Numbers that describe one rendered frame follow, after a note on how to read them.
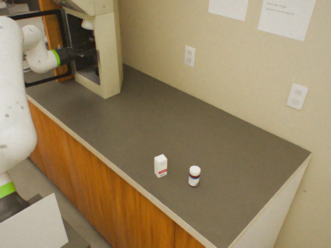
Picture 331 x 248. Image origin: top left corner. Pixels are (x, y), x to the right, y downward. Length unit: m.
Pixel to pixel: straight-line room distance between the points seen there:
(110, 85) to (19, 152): 0.97
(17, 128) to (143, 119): 0.82
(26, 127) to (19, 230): 0.28
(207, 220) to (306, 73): 0.75
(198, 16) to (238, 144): 0.69
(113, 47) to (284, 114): 0.94
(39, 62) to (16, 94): 0.67
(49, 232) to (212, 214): 0.55
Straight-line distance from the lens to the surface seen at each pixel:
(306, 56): 1.38
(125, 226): 1.64
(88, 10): 1.52
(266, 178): 1.30
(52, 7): 1.85
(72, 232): 1.09
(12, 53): 1.04
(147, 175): 1.22
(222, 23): 1.55
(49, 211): 0.93
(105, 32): 1.60
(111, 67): 1.68
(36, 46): 1.56
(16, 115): 0.87
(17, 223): 0.90
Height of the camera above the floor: 1.82
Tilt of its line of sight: 36 degrees down
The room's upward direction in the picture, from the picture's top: 1 degrees clockwise
